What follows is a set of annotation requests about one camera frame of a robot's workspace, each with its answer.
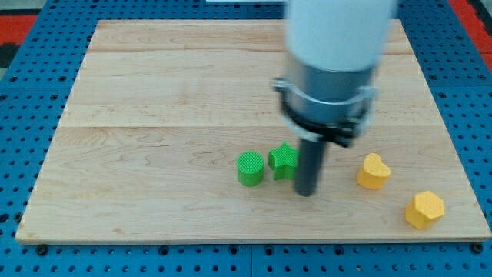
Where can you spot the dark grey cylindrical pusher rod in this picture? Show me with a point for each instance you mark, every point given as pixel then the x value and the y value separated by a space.
pixel 310 160

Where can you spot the green star block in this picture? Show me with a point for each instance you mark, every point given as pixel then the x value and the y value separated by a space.
pixel 283 161

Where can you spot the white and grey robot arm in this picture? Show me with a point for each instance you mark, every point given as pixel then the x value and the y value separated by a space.
pixel 333 48

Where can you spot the green cylinder block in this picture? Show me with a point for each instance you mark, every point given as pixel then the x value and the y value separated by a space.
pixel 250 166

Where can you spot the yellow heart block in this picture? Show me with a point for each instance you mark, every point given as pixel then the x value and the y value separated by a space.
pixel 373 173

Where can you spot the yellow hexagon block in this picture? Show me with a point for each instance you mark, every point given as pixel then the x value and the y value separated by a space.
pixel 424 210

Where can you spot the light wooden board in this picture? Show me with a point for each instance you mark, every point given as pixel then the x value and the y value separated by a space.
pixel 145 151

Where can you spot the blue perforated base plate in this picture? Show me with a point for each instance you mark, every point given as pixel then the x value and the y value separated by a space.
pixel 37 84

